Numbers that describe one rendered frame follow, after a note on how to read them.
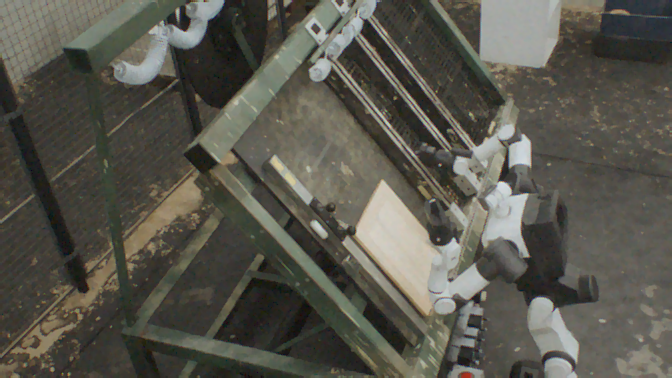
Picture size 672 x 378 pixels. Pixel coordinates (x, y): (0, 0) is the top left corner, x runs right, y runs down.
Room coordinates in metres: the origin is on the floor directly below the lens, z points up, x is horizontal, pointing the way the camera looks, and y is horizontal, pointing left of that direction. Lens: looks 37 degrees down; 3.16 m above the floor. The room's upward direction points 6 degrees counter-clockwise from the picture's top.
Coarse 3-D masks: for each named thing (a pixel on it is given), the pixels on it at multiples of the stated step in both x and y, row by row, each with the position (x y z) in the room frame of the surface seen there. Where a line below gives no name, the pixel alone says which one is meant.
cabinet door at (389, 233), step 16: (384, 192) 2.52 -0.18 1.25; (368, 208) 2.38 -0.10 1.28; (384, 208) 2.45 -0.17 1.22; (400, 208) 2.50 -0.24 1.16; (368, 224) 2.31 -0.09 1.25; (384, 224) 2.37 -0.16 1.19; (400, 224) 2.43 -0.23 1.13; (416, 224) 2.49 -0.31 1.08; (368, 240) 2.25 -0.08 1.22; (384, 240) 2.30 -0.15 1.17; (400, 240) 2.36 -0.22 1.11; (416, 240) 2.42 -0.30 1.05; (384, 256) 2.23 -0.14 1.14; (400, 256) 2.29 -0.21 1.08; (416, 256) 2.34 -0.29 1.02; (432, 256) 2.40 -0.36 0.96; (384, 272) 2.18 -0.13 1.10; (400, 272) 2.21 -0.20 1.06; (416, 272) 2.27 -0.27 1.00; (400, 288) 2.16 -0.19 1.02; (416, 288) 2.20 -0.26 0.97; (416, 304) 2.13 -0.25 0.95
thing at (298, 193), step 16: (272, 160) 2.25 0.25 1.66; (272, 176) 2.23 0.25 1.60; (288, 192) 2.21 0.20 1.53; (304, 192) 2.21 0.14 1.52; (304, 208) 2.18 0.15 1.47; (320, 224) 2.16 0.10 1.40; (336, 240) 2.14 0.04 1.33; (352, 256) 2.11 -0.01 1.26; (368, 272) 2.09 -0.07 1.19; (384, 288) 2.07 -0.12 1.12; (400, 304) 2.05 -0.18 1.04; (416, 320) 2.04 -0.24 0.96
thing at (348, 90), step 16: (320, 32) 2.90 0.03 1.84; (352, 32) 2.84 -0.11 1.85; (336, 64) 2.87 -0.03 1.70; (336, 80) 2.83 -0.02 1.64; (352, 80) 2.86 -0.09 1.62; (352, 96) 2.81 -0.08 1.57; (368, 112) 2.78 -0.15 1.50; (368, 128) 2.78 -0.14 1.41; (384, 128) 2.76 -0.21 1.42; (384, 144) 2.75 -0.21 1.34; (400, 144) 2.75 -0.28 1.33; (400, 160) 2.73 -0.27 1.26; (416, 160) 2.74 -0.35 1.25; (416, 176) 2.70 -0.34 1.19; (432, 176) 2.73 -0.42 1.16; (432, 192) 2.67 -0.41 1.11; (448, 208) 2.64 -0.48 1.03; (464, 224) 2.62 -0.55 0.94
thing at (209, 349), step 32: (288, 224) 3.78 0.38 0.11; (192, 256) 2.77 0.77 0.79; (256, 256) 3.42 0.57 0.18; (320, 256) 2.76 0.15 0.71; (160, 288) 2.56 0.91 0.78; (224, 320) 2.90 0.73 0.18; (288, 320) 2.35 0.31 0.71; (384, 320) 2.17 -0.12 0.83; (128, 352) 2.30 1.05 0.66; (160, 352) 2.23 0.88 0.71; (192, 352) 2.16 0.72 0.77; (224, 352) 2.12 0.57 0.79; (256, 352) 2.10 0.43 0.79; (288, 352) 2.20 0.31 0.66
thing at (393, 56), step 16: (368, 32) 3.29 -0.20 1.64; (384, 32) 3.31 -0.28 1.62; (384, 48) 3.26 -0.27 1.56; (400, 64) 3.23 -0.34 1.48; (416, 80) 3.20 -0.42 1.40; (416, 96) 3.20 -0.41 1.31; (432, 96) 3.21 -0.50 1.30; (432, 112) 3.17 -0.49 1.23; (448, 112) 3.19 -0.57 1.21; (448, 128) 3.14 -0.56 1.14; (464, 144) 3.10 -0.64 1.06
